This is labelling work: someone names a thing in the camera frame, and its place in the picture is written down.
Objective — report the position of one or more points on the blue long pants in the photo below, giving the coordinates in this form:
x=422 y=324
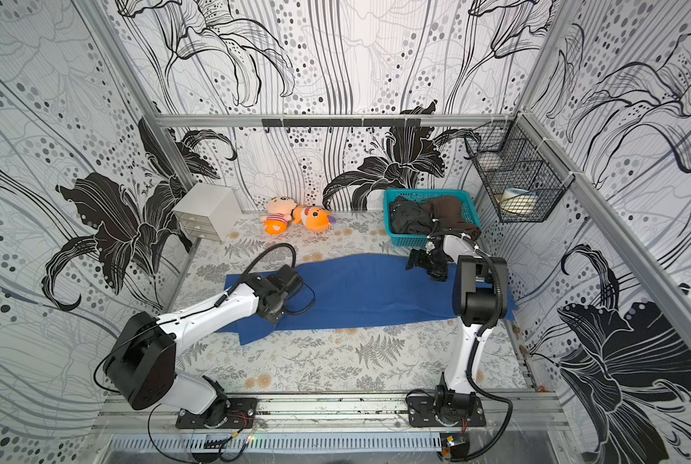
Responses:
x=356 y=292

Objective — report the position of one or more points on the pink pig plush toy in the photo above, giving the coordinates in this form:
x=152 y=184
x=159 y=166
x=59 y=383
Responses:
x=279 y=214

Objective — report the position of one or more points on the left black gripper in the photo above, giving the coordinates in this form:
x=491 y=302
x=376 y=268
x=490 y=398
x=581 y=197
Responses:
x=273 y=316

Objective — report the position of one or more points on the orange fish plush toy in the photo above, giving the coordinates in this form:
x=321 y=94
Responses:
x=313 y=218

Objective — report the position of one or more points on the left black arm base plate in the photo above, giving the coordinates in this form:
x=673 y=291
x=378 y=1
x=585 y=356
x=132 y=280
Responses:
x=235 y=413

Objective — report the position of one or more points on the white slotted cable duct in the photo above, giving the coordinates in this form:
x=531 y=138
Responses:
x=286 y=443

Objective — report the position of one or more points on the black bar on rail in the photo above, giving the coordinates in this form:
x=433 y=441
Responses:
x=351 y=122

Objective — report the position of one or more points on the white item in wire basket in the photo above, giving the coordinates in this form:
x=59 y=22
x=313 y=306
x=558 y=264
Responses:
x=518 y=201

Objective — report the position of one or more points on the dark grey folded garment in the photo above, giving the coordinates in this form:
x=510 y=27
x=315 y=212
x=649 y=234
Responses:
x=407 y=217

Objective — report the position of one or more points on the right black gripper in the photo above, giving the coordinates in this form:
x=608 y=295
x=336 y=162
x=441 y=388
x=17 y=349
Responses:
x=431 y=261

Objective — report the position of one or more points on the white mini drawer cabinet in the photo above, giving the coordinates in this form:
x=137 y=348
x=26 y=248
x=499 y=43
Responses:
x=208 y=212

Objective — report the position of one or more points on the brown folded garment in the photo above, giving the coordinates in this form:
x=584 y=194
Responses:
x=447 y=213

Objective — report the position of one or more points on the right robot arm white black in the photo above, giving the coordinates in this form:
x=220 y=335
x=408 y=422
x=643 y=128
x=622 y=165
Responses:
x=480 y=301

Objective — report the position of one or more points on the pale item in wire basket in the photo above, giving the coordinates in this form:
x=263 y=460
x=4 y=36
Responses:
x=489 y=161

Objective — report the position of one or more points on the aluminium front rail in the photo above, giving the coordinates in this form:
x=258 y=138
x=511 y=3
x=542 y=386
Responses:
x=344 y=412

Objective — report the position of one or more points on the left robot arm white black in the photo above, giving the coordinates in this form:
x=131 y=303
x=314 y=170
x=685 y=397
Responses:
x=142 y=365

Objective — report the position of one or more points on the teal plastic basket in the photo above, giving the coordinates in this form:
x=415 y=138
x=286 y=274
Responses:
x=420 y=195

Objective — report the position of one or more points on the black wire wall basket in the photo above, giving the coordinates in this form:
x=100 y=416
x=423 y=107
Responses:
x=529 y=162

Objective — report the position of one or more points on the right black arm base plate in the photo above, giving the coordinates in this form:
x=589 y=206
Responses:
x=458 y=410

